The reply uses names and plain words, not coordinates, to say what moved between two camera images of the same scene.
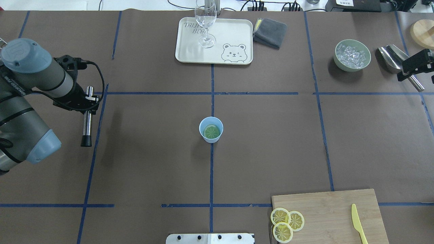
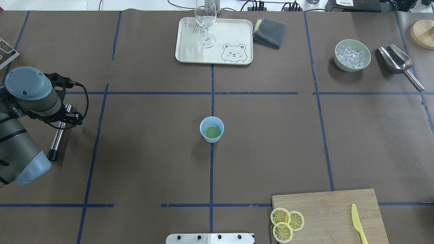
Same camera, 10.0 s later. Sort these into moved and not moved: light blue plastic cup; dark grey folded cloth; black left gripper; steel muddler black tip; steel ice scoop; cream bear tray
Moved: steel muddler black tip; black left gripper
Not moved: dark grey folded cloth; cream bear tray; light blue plastic cup; steel ice scoop
